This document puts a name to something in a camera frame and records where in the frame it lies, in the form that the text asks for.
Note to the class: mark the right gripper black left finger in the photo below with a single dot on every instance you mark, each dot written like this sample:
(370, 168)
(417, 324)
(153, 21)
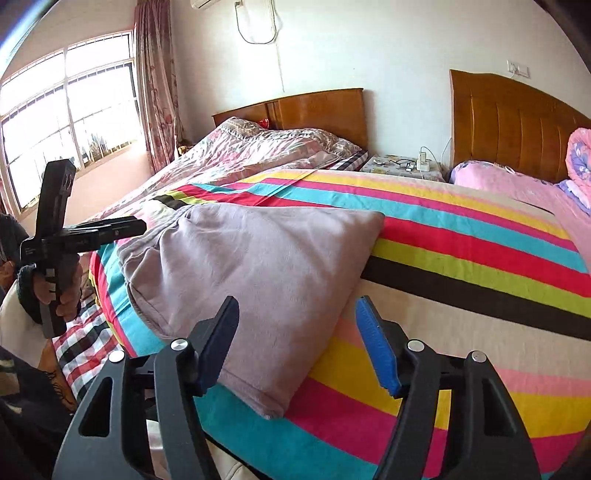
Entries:
(108, 438)

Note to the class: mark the lilac purple pants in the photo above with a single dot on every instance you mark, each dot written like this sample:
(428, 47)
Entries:
(292, 270)

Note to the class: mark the operator left hand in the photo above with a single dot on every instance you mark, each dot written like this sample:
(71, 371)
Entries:
(67, 301)

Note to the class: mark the person in black jacket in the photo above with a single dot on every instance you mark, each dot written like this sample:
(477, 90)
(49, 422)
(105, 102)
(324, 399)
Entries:
(36, 403)

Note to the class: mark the plaid checked cloth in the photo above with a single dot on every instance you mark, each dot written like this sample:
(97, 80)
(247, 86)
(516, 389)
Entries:
(85, 346)

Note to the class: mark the pink floral curtain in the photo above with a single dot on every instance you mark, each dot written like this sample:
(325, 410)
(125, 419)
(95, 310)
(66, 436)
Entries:
(156, 82)

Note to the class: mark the rainbow striped bed sheet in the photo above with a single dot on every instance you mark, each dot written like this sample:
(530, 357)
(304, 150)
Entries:
(457, 268)

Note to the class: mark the pink floral quilt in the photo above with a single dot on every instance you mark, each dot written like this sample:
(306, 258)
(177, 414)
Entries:
(238, 149)

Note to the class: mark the pink bed cover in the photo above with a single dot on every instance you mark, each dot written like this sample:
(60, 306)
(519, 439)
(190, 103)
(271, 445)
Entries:
(496, 179)

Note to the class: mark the white power strip charger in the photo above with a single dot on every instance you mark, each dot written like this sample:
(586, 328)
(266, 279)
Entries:
(426, 160)

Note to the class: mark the nightstand with patterned cloth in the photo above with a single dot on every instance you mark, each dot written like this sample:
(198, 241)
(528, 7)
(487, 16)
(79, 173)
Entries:
(402, 167)

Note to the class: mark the left wooden headboard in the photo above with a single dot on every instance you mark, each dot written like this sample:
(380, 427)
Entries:
(340, 112)

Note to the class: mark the wooden headboard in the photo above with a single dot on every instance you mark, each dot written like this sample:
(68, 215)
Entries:
(340, 112)
(504, 121)

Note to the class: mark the right wooden headboard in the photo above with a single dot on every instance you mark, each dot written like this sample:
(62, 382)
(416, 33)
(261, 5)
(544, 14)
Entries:
(504, 121)

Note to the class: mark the window with white frame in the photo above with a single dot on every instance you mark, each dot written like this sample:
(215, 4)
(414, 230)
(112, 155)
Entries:
(78, 103)

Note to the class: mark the white wall socket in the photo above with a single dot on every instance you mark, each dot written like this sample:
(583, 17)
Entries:
(518, 70)

